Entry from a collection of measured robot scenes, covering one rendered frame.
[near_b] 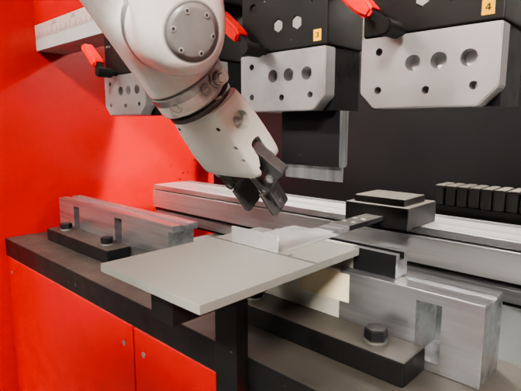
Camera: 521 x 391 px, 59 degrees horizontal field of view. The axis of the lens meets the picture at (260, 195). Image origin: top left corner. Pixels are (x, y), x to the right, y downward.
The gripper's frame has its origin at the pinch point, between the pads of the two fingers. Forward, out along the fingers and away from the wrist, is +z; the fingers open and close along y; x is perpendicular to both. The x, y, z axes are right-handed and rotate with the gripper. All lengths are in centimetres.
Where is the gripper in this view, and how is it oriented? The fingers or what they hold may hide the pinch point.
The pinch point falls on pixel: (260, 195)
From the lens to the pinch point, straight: 59.1
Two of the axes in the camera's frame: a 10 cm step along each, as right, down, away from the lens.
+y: -7.2, -1.1, 6.8
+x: -5.3, 7.2, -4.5
